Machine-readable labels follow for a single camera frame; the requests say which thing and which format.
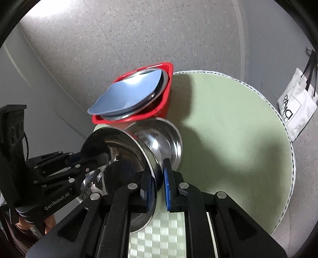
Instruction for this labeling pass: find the small steel bowl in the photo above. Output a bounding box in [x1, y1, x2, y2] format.
[81, 126, 163, 233]

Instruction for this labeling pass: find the large steel bowl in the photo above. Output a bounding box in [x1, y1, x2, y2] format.
[126, 118, 183, 170]

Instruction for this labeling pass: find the person's left hand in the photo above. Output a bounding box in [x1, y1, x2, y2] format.
[15, 215, 57, 234]

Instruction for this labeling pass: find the steel plate in basket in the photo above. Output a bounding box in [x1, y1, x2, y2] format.
[101, 68, 169, 121]

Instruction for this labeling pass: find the blue plate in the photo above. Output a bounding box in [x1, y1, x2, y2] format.
[87, 68, 163, 116]

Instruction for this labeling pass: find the red plastic basket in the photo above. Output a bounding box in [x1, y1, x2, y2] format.
[92, 62, 174, 125]

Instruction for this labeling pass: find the white tote bag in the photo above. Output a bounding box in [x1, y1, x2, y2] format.
[278, 50, 317, 141]

